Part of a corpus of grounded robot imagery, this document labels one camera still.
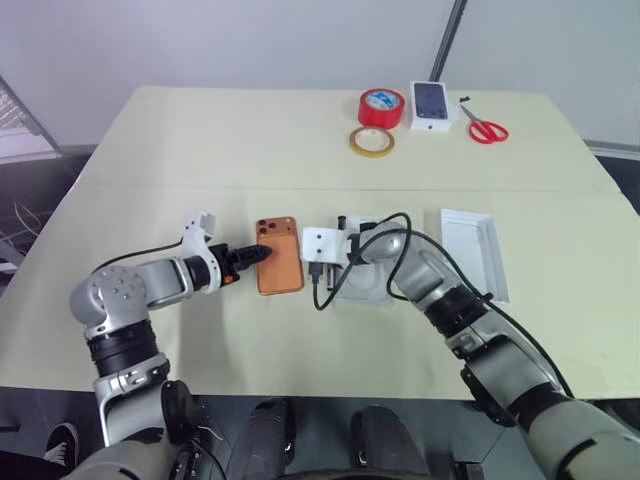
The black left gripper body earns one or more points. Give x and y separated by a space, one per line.
227 261

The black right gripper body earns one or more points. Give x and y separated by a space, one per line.
342 222

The orange smartphone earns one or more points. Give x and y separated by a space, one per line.
281 272

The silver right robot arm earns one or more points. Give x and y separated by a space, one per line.
500 350

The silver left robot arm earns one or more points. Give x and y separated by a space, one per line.
120 292

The white phone box base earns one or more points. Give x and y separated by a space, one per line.
362 285

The white phone box lid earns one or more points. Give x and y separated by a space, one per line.
475 255

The white box with phone print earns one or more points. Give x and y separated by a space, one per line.
431 102

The yellow clear tape roll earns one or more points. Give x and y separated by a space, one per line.
356 142

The red tape roll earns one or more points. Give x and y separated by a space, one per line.
372 116

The small black clip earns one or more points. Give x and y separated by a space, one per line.
464 98

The dark rounded shape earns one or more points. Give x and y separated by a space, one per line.
387 442
267 440

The grey metal pole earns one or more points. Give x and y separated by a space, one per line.
447 40

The black white sneaker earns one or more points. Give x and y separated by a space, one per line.
62 442

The grey metal shelf rack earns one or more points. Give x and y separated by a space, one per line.
20 125

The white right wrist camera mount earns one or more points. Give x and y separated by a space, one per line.
322 247

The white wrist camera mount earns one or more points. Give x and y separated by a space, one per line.
196 239
322 247

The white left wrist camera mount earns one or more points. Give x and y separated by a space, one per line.
196 239

